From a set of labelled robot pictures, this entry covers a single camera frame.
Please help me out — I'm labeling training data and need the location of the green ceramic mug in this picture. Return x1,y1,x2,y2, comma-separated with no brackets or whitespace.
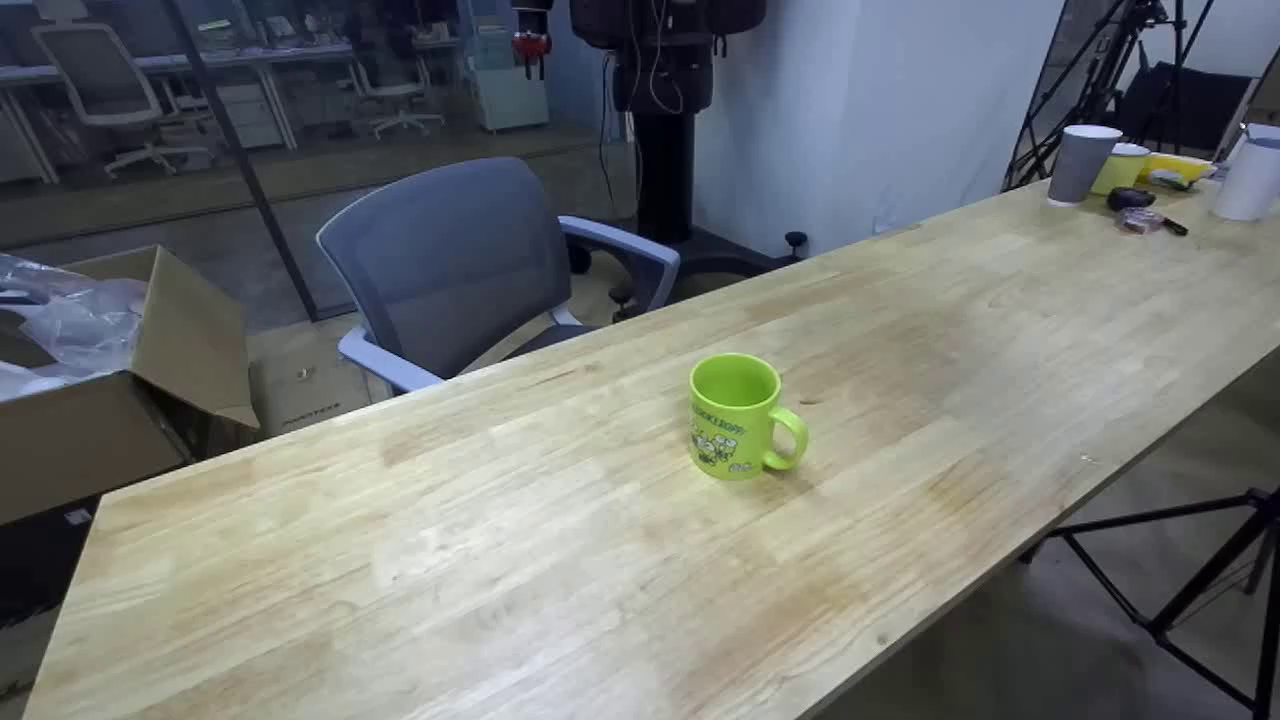
683,346,813,482

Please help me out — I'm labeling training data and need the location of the grey mesh office chair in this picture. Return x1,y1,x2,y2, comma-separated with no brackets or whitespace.
311,151,683,396

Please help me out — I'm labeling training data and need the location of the white office chair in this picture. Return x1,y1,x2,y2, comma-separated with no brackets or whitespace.
28,19,193,179
336,13,453,142

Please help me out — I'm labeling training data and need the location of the black slanted pole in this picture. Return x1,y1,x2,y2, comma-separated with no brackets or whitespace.
158,0,325,324

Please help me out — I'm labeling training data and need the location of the white drawer cabinet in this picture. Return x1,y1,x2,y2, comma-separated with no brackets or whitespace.
211,70,301,155

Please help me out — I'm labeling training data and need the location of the grey cylindrical cup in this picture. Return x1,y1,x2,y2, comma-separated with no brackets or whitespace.
1046,118,1130,206

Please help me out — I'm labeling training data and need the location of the open cardboard box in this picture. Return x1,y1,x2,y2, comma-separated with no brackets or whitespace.
0,244,264,533

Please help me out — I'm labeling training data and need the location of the small black tool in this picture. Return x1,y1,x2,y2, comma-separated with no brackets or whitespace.
1105,185,1192,241

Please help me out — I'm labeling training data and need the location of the yellow sponge block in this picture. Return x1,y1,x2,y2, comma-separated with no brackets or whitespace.
1092,141,1219,200

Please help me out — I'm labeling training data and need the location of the clear plastic wrap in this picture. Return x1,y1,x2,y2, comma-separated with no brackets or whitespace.
0,250,149,403

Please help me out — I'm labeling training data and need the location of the black equipment case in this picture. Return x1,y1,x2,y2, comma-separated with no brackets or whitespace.
1117,60,1262,161

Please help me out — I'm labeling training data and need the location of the black tripod stand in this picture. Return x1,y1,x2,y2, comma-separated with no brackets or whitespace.
1019,482,1280,720

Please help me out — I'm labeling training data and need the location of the white plastic container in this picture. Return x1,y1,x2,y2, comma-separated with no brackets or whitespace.
1208,118,1280,228

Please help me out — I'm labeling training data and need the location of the black pedestal stand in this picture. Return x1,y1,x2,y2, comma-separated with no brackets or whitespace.
570,0,813,290

